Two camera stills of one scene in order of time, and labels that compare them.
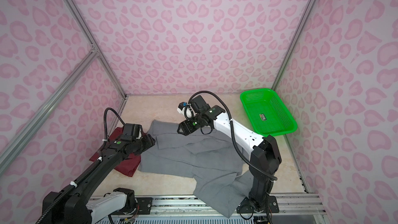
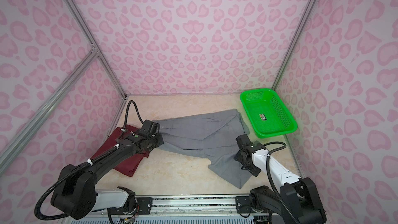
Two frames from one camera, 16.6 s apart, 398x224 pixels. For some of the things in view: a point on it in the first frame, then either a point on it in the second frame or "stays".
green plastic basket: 269,111 stays
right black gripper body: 192,124 → 246,165
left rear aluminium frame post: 75,12 stays
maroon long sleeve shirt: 129,166 stays
